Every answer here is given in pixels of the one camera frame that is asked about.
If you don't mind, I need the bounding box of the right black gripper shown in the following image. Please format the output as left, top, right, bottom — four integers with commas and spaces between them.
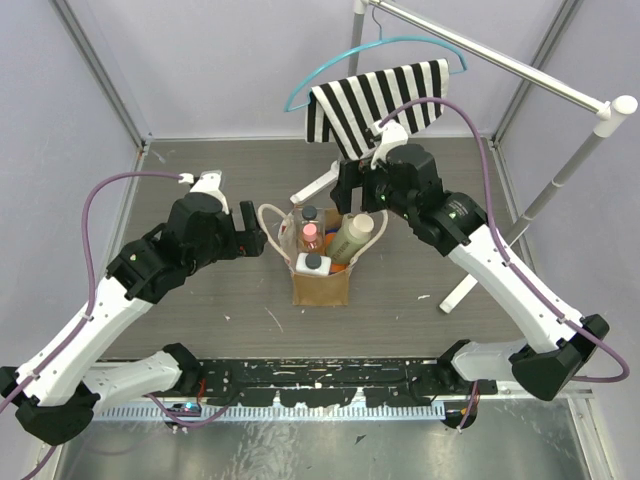
330, 157, 415, 222

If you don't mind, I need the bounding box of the orange bottle blue cap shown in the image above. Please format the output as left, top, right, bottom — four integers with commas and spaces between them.
325, 229, 348, 274

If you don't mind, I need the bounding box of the clear square bottle grey cap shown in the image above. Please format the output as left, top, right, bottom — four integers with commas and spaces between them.
294, 205, 325, 227

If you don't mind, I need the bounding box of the pink clear soap bottle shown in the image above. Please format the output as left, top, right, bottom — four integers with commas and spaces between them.
298, 222, 324, 255

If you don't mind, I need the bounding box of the white square bottle grey cap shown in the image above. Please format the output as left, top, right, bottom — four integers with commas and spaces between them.
295, 252, 331, 277

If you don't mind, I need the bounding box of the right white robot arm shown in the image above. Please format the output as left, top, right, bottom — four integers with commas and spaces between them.
330, 144, 609, 401

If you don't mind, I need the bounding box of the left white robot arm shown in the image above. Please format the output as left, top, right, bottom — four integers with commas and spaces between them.
1, 193, 267, 446

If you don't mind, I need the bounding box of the black white striped cloth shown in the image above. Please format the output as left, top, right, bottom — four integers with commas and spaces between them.
306, 58, 450, 160

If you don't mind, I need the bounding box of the teal clothes hanger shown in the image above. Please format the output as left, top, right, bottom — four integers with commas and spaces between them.
283, 1, 468, 113

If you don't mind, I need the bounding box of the white silver clothes rack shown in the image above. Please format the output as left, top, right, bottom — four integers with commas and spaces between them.
288, 0, 640, 315

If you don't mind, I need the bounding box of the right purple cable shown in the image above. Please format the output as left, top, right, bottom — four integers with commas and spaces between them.
378, 97, 631, 384

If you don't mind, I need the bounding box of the purple cable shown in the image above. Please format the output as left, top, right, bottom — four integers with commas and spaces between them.
0, 171, 196, 480
378, 97, 631, 384

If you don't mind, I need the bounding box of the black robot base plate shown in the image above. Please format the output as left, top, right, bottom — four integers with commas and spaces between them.
142, 357, 499, 409

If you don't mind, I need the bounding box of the slotted cable duct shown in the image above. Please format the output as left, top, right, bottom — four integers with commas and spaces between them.
96, 401, 446, 422

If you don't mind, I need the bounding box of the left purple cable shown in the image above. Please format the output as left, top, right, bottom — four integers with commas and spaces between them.
0, 171, 196, 480

